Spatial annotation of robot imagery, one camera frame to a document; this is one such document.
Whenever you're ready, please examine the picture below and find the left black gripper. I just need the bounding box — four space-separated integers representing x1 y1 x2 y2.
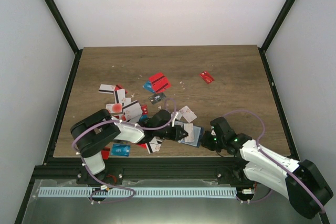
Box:
154 125 188 141

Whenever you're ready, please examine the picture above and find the blue leather card holder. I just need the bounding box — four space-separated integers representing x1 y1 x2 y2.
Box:
175 121 204 147

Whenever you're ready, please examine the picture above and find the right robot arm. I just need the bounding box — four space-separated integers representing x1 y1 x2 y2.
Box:
200 117 333 219

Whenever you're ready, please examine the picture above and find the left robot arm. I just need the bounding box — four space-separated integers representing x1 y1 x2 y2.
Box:
70 109 190 184

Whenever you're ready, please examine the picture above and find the small red card centre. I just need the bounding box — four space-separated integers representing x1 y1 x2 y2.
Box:
141 105 148 115

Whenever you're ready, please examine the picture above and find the black VIP card top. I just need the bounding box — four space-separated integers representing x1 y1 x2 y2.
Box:
149 92 166 104

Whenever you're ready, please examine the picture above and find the white floral VIP card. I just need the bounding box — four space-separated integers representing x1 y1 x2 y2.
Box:
179 105 197 123

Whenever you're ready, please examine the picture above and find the white striped card bottom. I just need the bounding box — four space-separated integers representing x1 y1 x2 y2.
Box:
145 137 163 154

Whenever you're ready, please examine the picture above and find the blue card top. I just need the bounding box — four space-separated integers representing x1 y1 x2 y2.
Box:
143 81 155 93

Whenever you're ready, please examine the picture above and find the blue card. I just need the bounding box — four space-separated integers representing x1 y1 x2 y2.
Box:
143 81 155 93
111 144 131 157

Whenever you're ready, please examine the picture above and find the red striped card top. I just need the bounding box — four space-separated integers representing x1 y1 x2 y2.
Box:
149 72 171 93

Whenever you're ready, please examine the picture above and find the white striped card upright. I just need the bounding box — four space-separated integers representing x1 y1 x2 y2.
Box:
114 89 126 103

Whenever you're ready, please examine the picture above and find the white red-circle card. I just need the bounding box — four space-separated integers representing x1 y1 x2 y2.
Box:
106 103 123 114

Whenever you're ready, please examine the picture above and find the blue card bottom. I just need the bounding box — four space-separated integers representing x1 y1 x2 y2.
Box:
111 144 131 157

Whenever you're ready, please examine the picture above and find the red card far right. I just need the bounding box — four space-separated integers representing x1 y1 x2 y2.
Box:
199 71 215 84

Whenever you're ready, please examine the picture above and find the white striped card top-left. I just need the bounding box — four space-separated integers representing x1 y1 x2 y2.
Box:
98 84 116 94

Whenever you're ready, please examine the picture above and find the red striped card bottom-left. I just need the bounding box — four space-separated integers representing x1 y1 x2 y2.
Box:
101 147 110 160

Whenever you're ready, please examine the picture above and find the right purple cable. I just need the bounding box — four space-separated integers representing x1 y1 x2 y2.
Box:
223 109 326 214

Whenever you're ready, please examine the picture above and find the black aluminium frame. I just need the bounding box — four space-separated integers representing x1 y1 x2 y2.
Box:
14 0 330 224

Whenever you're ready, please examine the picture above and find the light blue slotted rail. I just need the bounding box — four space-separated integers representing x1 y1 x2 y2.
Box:
38 187 237 199

